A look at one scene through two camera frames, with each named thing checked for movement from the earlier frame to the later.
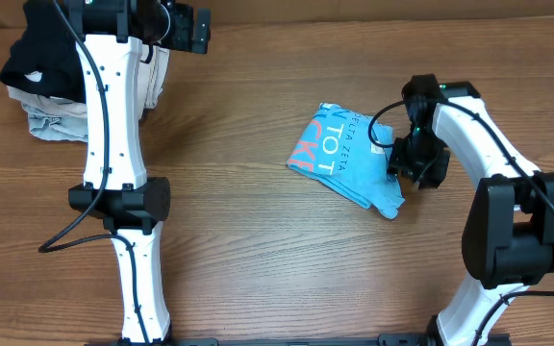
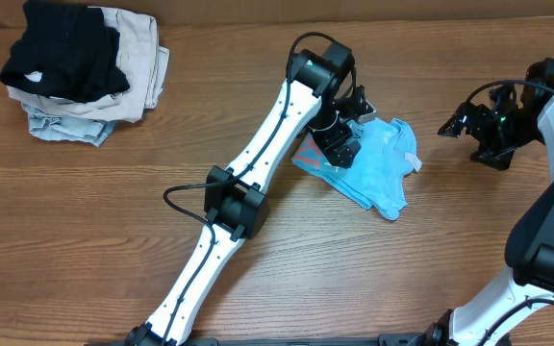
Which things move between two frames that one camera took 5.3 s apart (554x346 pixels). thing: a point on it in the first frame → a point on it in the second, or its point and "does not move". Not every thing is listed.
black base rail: x=388 y=339 does not move
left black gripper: x=183 y=40 → x=327 y=142
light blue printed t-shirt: x=350 y=152 does not move
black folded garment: x=45 y=59 does not move
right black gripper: x=433 y=177 → x=500 y=159
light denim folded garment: x=63 y=127 does not move
